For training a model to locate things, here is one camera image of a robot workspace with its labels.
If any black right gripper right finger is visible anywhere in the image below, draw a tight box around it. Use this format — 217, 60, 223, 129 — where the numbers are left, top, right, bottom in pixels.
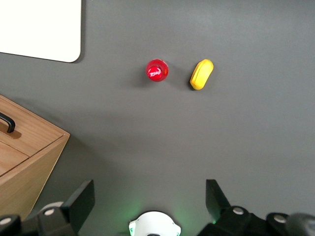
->
196, 179, 296, 236

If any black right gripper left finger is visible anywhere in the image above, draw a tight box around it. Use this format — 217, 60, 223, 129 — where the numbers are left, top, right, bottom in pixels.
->
0, 179, 95, 236

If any red coke bottle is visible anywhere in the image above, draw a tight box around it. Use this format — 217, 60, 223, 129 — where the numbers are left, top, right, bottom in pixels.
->
145, 58, 169, 83

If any white plastic tray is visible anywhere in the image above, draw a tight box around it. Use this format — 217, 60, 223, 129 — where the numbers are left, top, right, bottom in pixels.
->
0, 0, 82, 63

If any wooden table edge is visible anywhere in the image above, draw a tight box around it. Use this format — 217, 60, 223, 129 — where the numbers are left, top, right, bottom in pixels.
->
0, 94, 71, 221

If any yellow toy banana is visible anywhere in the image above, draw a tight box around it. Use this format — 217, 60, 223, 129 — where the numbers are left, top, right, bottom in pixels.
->
189, 59, 214, 91

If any black box handle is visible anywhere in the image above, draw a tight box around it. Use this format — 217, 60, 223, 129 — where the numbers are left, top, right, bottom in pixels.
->
0, 112, 16, 134

